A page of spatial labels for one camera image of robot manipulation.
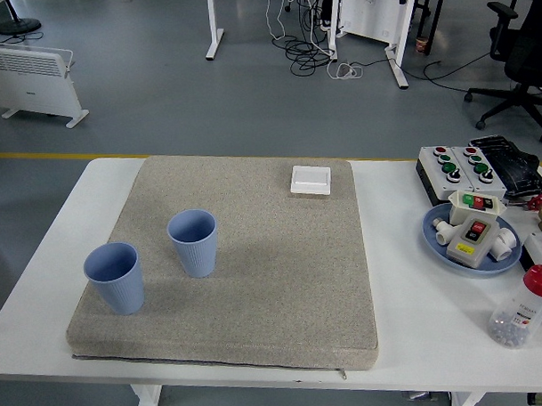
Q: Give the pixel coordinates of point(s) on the blue ribbed cup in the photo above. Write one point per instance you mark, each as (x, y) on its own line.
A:
(195, 259)
(118, 288)

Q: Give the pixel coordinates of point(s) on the grey-brown mat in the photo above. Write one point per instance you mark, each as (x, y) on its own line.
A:
(256, 279)

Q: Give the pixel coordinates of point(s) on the blue plate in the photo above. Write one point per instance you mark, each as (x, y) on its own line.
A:
(430, 246)

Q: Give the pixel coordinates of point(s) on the grey four-button control box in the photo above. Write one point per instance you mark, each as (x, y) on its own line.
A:
(435, 179)
(495, 188)

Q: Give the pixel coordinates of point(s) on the white desk leg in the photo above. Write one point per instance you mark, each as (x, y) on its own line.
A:
(400, 74)
(214, 35)
(333, 40)

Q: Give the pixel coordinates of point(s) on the white pipe fitting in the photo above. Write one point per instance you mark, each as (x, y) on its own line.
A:
(504, 244)
(443, 237)

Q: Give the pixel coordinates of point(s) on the white panel heater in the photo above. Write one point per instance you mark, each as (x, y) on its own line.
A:
(26, 82)
(371, 12)

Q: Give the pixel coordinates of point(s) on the small can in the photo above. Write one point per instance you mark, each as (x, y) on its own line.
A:
(421, 45)

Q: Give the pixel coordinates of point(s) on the white table leg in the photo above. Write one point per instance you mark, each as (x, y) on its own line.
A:
(146, 403)
(467, 403)

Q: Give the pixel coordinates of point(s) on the black foot pedal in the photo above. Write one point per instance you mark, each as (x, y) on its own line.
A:
(514, 163)

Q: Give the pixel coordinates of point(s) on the white box with red button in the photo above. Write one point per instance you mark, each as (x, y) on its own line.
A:
(537, 247)

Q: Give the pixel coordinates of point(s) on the clear bottle with red cap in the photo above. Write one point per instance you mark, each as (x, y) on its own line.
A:
(520, 314)

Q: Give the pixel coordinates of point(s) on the black office chair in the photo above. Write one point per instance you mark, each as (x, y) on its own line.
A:
(524, 56)

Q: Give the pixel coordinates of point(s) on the black fan stand base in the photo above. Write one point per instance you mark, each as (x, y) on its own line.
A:
(20, 27)

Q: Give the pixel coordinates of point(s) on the white wall switch panel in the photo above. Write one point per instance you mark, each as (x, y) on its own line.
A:
(310, 179)

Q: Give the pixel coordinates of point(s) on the white green-red button switch box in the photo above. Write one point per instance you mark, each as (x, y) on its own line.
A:
(458, 212)

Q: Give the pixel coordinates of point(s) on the grey red-black push-button switch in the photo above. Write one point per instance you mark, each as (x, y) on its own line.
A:
(466, 249)

